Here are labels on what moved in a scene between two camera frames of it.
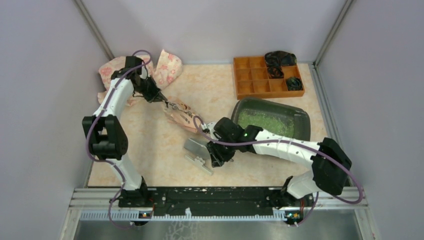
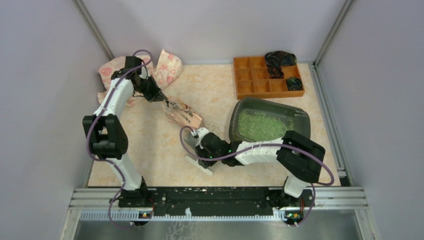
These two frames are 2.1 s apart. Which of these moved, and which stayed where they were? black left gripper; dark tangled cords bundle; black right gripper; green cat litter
Moved: black right gripper
Stayed: green cat litter; dark tangled cords bundle; black left gripper
